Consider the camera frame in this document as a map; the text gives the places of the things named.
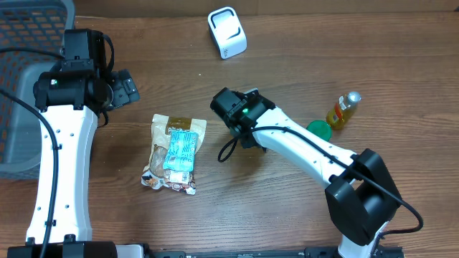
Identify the green lidded jar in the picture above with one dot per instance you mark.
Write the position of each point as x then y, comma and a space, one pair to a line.
321, 129

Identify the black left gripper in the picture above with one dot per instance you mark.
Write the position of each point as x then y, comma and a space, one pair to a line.
124, 87

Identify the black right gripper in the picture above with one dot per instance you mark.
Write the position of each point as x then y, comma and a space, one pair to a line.
250, 144

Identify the teal wafer packet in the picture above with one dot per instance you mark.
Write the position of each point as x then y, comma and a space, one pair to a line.
181, 153

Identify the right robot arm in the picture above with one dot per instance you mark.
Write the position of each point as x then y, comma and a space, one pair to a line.
360, 192

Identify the white barcode scanner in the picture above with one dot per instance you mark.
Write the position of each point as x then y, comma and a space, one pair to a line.
226, 32

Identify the brown snack bag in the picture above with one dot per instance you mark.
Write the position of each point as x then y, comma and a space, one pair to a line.
154, 175

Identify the yellow dish soap bottle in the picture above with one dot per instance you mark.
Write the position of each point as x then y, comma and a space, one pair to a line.
342, 111

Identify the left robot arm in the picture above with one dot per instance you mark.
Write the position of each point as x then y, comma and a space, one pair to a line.
69, 99

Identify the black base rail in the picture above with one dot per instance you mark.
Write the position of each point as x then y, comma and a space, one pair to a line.
309, 252

